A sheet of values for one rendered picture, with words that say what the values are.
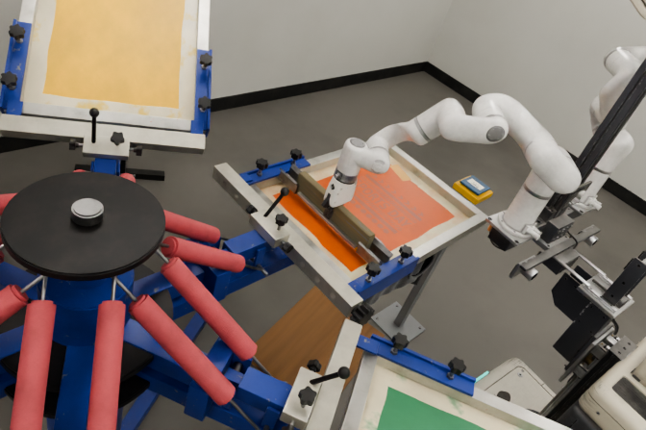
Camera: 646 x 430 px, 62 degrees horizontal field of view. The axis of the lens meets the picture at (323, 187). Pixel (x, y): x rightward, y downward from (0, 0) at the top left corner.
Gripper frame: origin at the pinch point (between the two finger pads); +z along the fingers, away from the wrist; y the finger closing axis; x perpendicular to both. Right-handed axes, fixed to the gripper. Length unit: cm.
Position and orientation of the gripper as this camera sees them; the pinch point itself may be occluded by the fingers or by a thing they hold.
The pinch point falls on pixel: (332, 211)
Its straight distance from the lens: 183.3
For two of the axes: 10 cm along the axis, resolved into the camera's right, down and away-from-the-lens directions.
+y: 7.1, -2.6, 6.6
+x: -6.5, -5.9, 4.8
